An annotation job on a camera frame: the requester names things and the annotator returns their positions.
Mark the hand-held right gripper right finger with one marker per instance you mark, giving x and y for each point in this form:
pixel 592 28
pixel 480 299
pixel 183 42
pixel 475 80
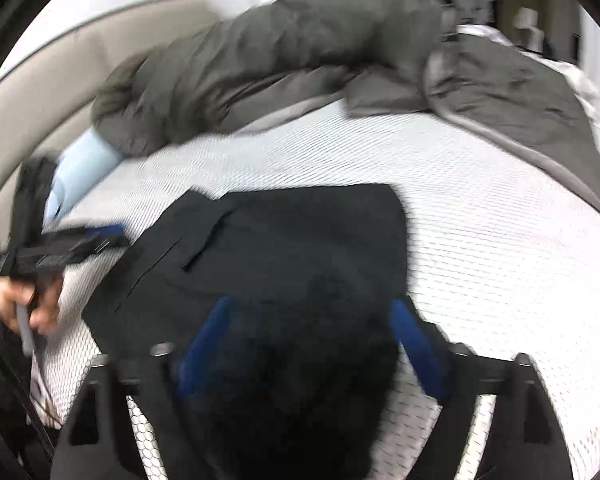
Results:
pixel 415 345

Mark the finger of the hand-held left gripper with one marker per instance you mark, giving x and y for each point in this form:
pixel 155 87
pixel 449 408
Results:
pixel 105 237

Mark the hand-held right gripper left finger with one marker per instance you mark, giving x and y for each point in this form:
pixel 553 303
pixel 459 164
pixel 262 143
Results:
pixel 200 350

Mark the black pants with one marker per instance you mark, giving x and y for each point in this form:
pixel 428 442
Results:
pixel 290 240

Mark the person's left hand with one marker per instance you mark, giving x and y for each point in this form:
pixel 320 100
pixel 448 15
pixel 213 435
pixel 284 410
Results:
pixel 20 300

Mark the light blue pillow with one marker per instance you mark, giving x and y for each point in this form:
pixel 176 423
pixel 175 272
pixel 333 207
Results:
pixel 82 165

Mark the beige padded headboard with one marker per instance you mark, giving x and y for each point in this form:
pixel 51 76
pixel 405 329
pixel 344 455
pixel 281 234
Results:
pixel 45 85

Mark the white textured bed mattress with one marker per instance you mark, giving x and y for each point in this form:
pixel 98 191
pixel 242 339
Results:
pixel 480 200

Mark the grey duvet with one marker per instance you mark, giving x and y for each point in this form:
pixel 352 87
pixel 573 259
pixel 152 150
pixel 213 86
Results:
pixel 305 50

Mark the white chair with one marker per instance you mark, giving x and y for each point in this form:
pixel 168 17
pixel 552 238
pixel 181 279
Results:
pixel 527 25

